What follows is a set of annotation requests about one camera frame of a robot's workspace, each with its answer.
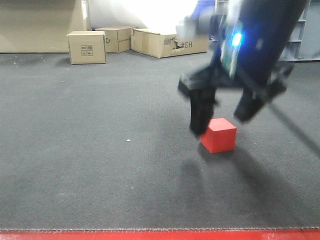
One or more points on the large printed cardboard box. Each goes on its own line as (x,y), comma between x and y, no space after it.
(160,45)

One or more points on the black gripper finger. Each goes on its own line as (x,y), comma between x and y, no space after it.
(248,106)
(202,103)

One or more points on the red magnetic cube block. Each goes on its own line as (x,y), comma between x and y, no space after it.
(220,136)

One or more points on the red metal base frame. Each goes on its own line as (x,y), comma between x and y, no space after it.
(289,234)

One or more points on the dark grey carpet mat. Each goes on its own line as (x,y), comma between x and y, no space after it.
(108,146)

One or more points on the grey metal shelf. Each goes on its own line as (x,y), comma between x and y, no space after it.
(291,51)

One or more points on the middle cardboard box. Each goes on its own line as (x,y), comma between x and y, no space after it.
(117,38)

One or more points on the front left cardboard box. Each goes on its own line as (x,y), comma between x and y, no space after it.
(87,47)

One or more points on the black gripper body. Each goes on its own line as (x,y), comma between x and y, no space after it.
(202,84)

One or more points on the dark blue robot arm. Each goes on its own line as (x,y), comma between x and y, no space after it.
(251,36)

